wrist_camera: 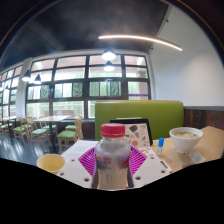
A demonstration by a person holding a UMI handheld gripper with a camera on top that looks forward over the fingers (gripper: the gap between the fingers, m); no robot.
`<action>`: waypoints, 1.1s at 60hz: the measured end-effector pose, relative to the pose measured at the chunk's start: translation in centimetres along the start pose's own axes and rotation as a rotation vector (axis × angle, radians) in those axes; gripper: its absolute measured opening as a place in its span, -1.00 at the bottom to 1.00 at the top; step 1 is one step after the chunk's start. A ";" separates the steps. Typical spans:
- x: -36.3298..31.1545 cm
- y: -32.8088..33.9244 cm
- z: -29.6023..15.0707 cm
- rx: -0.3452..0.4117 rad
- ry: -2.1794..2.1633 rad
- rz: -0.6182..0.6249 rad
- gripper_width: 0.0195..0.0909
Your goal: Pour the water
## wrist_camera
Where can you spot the green upholstered bench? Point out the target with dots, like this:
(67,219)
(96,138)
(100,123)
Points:
(160,115)

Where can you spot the group of green-seated wooden chairs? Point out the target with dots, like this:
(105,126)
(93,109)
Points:
(40,131)

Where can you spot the black-framed tablet with stickers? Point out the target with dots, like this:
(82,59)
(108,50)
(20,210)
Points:
(138,133)

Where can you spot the yellow mug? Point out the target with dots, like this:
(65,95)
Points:
(50,163)

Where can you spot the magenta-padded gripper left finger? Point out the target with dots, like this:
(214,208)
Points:
(75,171)

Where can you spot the wooden dining table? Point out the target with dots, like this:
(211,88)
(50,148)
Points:
(8,118)
(51,118)

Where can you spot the small blue-capped white bottle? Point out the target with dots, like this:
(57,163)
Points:
(160,146)

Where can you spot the white bowl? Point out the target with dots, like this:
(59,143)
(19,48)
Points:
(185,143)

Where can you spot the white paper sheet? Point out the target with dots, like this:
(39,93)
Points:
(78,148)

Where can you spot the long linear ceiling light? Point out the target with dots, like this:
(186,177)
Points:
(140,37)

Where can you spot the black pendant lamp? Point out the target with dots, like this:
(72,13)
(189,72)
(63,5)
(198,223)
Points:
(37,80)
(108,55)
(109,67)
(26,77)

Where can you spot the white paper napkin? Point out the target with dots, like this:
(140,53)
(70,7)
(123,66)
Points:
(196,157)

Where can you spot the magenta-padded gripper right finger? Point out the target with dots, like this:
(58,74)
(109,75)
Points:
(150,170)

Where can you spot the clear bottle with red cap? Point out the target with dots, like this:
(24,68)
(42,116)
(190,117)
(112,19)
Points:
(111,160)

